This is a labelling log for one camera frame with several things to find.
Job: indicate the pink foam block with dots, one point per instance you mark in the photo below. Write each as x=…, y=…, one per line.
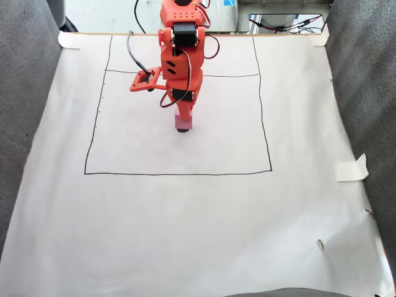
x=183, y=124

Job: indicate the black dot mark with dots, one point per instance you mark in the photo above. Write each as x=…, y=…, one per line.
x=183, y=130

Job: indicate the blue tape strip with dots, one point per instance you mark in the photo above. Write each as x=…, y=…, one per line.
x=230, y=2

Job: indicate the white paper sheet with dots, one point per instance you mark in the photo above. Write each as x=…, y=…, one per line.
x=198, y=216

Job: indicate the white cylinder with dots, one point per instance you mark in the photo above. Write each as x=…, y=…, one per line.
x=275, y=20

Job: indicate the white masking tape piece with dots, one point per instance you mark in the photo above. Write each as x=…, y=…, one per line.
x=320, y=38
x=349, y=171
x=69, y=40

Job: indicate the grey felt cloth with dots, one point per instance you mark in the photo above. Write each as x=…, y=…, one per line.
x=287, y=293
x=371, y=92
x=21, y=92

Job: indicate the small round white sticker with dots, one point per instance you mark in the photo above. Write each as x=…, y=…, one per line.
x=320, y=245

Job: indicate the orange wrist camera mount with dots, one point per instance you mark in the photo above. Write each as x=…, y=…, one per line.
x=137, y=85

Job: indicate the grey metal frame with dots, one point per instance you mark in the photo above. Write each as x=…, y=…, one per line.
x=278, y=7

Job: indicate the dark grey post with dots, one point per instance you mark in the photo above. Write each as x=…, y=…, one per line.
x=58, y=12

